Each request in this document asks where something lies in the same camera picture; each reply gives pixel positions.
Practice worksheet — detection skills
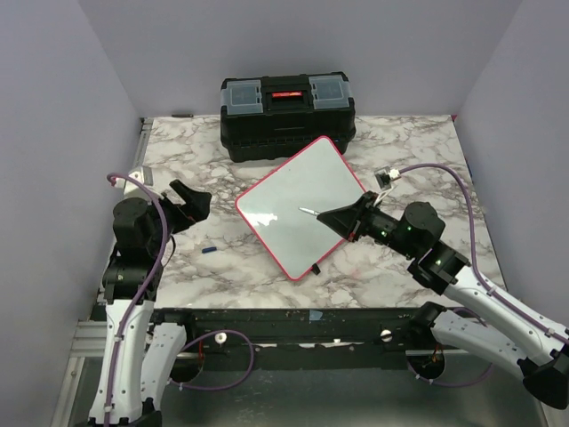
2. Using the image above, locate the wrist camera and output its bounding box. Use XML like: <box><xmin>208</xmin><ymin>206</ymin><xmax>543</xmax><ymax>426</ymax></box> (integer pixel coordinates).
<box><xmin>116</xmin><ymin>165</ymin><xmax>154</xmax><ymax>197</ymax></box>
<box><xmin>374</xmin><ymin>167</ymin><xmax>400</xmax><ymax>204</ymax></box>

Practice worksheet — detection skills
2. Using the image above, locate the blue whiteboard marker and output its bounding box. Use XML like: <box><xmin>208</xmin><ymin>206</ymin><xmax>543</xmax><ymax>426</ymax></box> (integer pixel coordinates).
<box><xmin>298</xmin><ymin>207</ymin><xmax>320</xmax><ymax>217</ymax></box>

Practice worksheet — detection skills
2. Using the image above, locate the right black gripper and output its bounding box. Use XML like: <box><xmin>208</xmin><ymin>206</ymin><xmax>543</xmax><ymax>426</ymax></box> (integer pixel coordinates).
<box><xmin>318</xmin><ymin>190</ymin><xmax>417</xmax><ymax>259</ymax></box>

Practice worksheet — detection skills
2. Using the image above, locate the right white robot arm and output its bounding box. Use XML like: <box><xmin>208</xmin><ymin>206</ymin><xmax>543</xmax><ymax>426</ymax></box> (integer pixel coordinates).
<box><xmin>316</xmin><ymin>191</ymin><xmax>568</xmax><ymax>409</ymax></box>

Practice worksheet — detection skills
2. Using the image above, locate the black plastic toolbox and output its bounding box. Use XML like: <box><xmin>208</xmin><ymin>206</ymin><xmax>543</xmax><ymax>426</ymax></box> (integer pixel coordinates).
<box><xmin>220</xmin><ymin>71</ymin><xmax>357</xmax><ymax>163</ymax></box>

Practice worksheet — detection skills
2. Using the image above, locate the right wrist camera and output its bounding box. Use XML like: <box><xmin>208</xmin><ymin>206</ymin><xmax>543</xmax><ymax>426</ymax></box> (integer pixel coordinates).
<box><xmin>374</xmin><ymin>167</ymin><xmax>400</xmax><ymax>204</ymax></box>

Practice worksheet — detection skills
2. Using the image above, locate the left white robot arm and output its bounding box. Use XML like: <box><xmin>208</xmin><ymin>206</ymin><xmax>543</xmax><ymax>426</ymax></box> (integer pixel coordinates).
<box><xmin>87</xmin><ymin>173</ymin><xmax>212</xmax><ymax>426</ymax></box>

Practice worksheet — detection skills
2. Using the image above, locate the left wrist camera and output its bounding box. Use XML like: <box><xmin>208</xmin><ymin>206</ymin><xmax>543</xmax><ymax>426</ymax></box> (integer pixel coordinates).
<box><xmin>116</xmin><ymin>165</ymin><xmax>154</xmax><ymax>197</ymax></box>

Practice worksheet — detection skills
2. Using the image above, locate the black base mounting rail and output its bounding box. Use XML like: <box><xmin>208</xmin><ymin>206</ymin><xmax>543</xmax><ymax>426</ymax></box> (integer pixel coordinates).
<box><xmin>151</xmin><ymin>303</ymin><xmax>441</xmax><ymax>372</ymax></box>

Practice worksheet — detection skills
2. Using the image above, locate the aluminium frame rail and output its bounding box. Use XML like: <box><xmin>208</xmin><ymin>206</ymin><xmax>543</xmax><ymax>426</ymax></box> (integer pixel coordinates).
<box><xmin>70</xmin><ymin>117</ymin><xmax>155</xmax><ymax>357</ymax></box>

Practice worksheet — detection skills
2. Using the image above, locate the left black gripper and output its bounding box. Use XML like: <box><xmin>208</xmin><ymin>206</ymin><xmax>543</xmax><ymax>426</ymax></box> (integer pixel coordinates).
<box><xmin>146</xmin><ymin>179</ymin><xmax>212</xmax><ymax>254</ymax></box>

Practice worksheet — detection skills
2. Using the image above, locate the pink framed whiteboard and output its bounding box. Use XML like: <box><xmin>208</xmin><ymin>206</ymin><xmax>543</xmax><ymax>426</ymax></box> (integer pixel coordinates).
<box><xmin>235</xmin><ymin>136</ymin><xmax>365</xmax><ymax>281</ymax></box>

